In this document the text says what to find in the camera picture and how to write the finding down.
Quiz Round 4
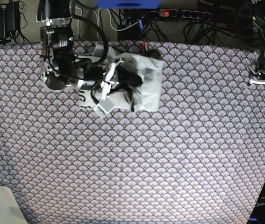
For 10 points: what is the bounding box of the blue mount plate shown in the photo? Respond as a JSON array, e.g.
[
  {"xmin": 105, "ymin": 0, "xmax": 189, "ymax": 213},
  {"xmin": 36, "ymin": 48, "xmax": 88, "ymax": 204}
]
[{"xmin": 96, "ymin": 0, "xmax": 161, "ymax": 9}]

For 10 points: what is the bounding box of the black power strip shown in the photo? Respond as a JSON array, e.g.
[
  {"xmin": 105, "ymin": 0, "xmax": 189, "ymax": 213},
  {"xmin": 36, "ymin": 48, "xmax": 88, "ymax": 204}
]
[{"xmin": 159, "ymin": 9, "xmax": 212, "ymax": 21}]

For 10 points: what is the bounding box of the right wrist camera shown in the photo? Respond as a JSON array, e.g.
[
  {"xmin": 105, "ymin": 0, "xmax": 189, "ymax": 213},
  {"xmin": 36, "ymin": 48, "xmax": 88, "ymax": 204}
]
[{"xmin": 93, "ymin": 98, "xmax": 115, "ymax": 118}]

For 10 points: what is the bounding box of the white cable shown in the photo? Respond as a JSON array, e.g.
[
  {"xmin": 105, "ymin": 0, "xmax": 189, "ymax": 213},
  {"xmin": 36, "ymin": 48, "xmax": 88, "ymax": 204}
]
[{"xmin": 71, "ymin": 6, "xmax": 84, "ymax": 38}]

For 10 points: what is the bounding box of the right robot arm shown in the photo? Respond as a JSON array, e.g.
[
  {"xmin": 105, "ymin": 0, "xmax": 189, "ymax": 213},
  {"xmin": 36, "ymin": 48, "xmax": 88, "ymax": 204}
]
[{"xmin": 36, "ymin": 0, "xmax": 143, "ymax": 104}]

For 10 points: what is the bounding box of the black power adapter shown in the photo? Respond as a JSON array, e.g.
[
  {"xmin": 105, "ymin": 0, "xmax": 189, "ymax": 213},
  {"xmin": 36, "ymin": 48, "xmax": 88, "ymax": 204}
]
[{"xmin": 0, "ymin": 1, "xmax": 20, "ymax": 40}]

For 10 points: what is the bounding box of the light grey T-shirt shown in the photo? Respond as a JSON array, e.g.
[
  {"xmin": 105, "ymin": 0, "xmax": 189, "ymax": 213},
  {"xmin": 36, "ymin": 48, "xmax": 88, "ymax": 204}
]
[{"xmin": 73, "ymin": 47, "xmax": 164, "ymax": 118}]

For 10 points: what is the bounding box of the black box under table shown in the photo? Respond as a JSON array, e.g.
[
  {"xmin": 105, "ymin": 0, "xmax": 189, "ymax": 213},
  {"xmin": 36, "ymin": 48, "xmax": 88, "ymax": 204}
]
[{"xmin": 117, "ymin": 24, "xmax": 141, "ymax": 41}]

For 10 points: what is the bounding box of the red black clamp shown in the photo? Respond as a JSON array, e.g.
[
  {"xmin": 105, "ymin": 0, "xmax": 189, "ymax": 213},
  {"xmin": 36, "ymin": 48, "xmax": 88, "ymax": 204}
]
[{"xmin": 142, "ymin": 42, "xmax": 150, "ymax": 55}]

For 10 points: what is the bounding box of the fan-patterned grey tablecloth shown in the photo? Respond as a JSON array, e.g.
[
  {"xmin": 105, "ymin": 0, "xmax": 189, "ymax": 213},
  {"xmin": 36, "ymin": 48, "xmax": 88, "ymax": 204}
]
[{"xmin": 0, "ymin": 42, "xmax": 265, "ymax": 224}]

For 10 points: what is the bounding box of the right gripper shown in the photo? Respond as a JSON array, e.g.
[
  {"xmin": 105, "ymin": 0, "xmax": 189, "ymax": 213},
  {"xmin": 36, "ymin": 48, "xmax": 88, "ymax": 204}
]
[{"xmin": 76, "ymin": 59, "xmax": 143, "ymax": 103}]

